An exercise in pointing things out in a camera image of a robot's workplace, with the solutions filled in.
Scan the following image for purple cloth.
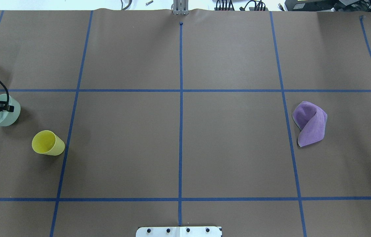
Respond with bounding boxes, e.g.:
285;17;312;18
292;101;328;147

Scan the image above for yellow plastic cup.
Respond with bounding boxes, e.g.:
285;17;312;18
32;130;65;156

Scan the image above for aluminium frame post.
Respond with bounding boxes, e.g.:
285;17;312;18
172;0;189;15

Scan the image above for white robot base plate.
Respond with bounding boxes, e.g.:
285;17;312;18
136;226;223;237

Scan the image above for mint green bowl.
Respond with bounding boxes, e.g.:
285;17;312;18
0;96;21;127

